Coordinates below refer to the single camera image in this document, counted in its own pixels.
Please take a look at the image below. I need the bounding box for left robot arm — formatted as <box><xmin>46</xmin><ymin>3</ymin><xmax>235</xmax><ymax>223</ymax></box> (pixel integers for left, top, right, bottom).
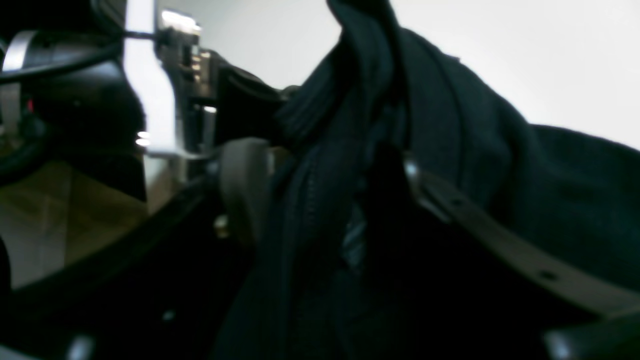
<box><xmin>1</xmin><ymin>0</ymin><xmax>288</xmax><ymax>201</ymax></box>

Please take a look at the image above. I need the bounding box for black T-shirt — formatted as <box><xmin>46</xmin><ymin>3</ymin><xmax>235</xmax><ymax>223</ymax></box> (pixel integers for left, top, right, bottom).
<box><xmin>208</xmin><ymin>0</ymin><xmax>639</xmax><ymax>360</ymax></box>

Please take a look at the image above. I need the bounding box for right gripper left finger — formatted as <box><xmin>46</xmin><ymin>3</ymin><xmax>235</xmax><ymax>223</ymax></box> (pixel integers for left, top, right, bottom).
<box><xmin>1</xmin><ymin>137</ymin><xmax>272</xmax><ymax>360</ymax></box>

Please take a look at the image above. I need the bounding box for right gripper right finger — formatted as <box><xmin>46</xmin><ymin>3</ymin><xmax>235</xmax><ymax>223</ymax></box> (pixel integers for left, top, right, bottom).
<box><xmin>405</xmin><ymin>160</ymin><xmax>640</xmax><ymax>360</ymax></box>

